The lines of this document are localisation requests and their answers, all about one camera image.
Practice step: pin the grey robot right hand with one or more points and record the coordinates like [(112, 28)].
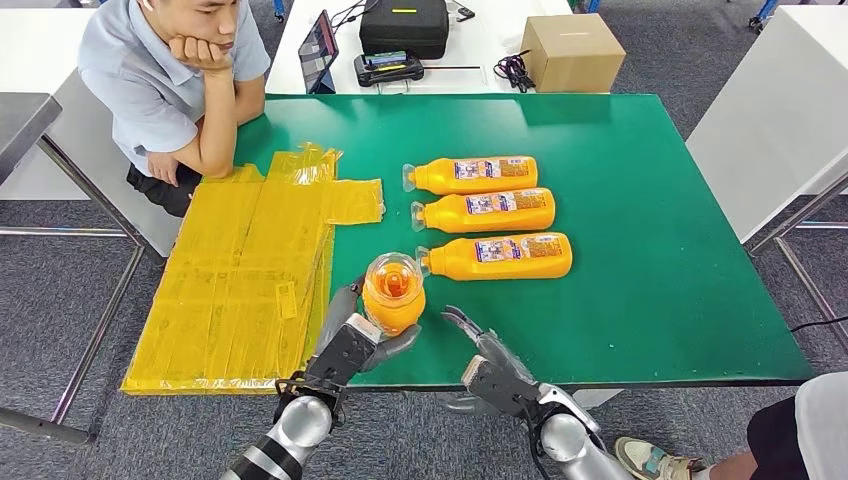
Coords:
[(500, 354)]

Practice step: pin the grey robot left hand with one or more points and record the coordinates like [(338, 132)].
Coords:
[(334, 314)]

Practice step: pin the person's right hand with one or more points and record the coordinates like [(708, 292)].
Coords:
[(199, 54)]

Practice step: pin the person's left hand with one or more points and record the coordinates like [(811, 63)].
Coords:
[(163, 169)]

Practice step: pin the orange detergent bottle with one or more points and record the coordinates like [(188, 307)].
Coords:
[(437, 175), (450, 215), (394, 311), (457, 262)]

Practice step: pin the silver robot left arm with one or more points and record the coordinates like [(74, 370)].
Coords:
[(291, 430)]

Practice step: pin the person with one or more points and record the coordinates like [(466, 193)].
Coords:
[(146, 86), (821, 430)]

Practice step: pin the black tablet on stand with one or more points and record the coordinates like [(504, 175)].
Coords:
[(318, 50)]

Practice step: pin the steel-legged table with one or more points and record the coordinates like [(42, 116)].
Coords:
[(26, 126), (795, 213)]

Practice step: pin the green-topped table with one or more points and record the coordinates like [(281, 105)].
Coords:
[(629, 232)]

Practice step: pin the black handheld controller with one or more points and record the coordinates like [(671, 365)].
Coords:
[(387, 69)]

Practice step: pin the black zip case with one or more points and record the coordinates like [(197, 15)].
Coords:
[(404, 30)]

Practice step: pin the brown cardboard box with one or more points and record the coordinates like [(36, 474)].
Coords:
[(570, 60)]

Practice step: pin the green crate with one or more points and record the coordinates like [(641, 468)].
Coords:
[(576, 5)]

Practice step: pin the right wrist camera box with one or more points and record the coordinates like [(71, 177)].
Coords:
[(503, 397)]

